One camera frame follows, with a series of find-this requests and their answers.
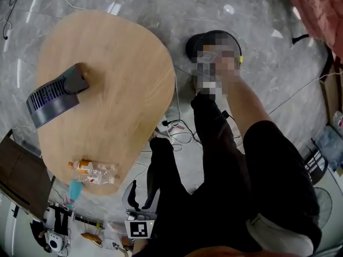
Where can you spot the orange label trash bottle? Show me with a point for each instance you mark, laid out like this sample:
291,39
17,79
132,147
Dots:
85,166

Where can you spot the wrapped pack of water bottles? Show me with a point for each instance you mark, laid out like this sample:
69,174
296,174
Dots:
331,146

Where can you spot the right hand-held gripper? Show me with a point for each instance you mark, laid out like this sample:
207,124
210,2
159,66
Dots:
211,71

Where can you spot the dark brown cabinet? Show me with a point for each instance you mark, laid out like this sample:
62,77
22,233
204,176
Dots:
24,175

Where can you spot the teal plastic bottle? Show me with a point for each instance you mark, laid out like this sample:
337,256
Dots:
75,191

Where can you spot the white round device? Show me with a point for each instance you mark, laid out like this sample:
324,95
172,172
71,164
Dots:
55,241

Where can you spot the cardboard box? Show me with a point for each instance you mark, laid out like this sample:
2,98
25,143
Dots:
332,92

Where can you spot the pink cloth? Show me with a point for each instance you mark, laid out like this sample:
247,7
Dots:
319,12

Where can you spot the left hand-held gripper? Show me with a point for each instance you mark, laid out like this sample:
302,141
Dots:
139,227

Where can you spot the white power strip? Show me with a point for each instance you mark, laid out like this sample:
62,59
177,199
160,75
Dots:
163,125

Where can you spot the person's black shirt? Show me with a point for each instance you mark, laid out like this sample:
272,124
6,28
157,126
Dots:
278,183

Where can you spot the person's right forearm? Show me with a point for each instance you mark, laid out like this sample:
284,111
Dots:
246,102

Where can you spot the grey floor fan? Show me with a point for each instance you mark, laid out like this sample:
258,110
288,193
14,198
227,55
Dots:
323,207

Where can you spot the black round trash bin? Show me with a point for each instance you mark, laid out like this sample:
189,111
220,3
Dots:
197,40

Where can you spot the clear red label trash bottle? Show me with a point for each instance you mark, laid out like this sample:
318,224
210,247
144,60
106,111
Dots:
96,178

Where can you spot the dark grey desk fan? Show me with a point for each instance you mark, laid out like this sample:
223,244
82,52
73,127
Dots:
53,98

